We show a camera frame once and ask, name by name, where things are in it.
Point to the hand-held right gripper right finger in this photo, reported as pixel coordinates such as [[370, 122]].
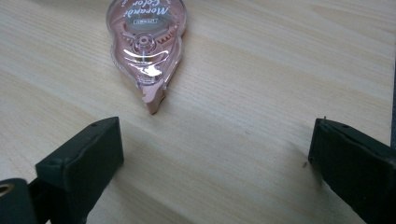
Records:
[[355, 161]]

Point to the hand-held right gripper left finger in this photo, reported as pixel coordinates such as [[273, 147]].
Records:
[[77, 161]]

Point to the pink correction tape dispenser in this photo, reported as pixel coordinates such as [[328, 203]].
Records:
[[144, 53]]

